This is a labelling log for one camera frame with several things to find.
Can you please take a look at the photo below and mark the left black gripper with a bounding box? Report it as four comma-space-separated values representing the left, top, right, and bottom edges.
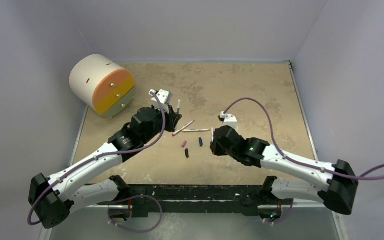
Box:
142, 104, 181, 145

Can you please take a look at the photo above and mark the pen with yellow end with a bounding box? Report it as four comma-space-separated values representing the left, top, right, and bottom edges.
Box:
176, 98, 181, 114

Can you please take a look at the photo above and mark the pen with magenta end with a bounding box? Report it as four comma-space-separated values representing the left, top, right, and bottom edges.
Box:
210, 126, 215, 144

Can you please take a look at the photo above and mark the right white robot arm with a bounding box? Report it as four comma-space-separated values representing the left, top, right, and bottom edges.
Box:
210, 126, 359, 215

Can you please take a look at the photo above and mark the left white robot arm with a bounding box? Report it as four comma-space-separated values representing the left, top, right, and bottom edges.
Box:
27, 106, 182, 229

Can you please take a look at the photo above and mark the pen with red tip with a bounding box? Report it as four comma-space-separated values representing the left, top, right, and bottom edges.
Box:
172, 120, 195, 137

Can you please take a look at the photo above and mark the pen with orange tip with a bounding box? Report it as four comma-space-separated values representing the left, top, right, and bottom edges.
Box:
182, 129, 210, 133

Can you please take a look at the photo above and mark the round white drawer cabinet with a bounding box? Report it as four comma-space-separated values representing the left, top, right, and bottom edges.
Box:
69, 54, 136, 118

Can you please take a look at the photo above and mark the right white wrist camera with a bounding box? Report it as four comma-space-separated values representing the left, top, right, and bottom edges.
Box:
218, 111, 238, 130

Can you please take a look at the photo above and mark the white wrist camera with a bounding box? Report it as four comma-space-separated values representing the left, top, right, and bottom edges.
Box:
218, 111, 238, 130
148, 89, 173, 113

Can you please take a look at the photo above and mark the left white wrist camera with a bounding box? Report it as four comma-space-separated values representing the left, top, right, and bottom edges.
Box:
148, 89, 173, 113

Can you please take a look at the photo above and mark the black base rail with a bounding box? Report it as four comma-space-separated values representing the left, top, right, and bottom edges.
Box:
109, 175, 293, 219

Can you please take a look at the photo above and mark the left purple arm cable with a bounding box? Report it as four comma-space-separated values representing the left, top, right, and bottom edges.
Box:
26, 91, 167, 227

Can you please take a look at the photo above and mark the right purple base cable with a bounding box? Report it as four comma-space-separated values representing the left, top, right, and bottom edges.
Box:
261, 200, 296, 226

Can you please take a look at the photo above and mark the aluminium table edge rail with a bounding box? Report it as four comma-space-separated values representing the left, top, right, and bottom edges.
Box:
287, 60, 319, 161

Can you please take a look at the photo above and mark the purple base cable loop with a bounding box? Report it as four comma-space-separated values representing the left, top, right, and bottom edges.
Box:
107, 194, 164, 233

